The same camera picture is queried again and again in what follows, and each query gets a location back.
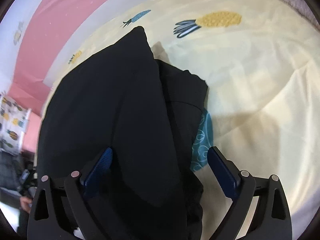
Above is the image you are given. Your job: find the black long coat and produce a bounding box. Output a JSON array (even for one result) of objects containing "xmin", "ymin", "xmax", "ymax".
[{"xmin": 37, "ymin": 27, "xmax": 208, "ymax": 239}]

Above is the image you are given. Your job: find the person left hand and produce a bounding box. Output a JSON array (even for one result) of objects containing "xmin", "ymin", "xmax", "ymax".
[{"xmin": 20, "ymin": 196, "xmax": 33, "ymax": 213}]

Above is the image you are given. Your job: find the pineapple print white curtain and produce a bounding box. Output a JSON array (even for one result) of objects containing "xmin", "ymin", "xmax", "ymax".
[{"xmin": 1, "ymin": 94, "xmax": 31, "ymax": 156}]

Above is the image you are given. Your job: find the yellow pineapple print bed quilt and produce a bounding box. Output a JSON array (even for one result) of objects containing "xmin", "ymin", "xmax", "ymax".
[{"xmin": 41, "ymin": 0, "xmax": 320, "ymax": 240}]

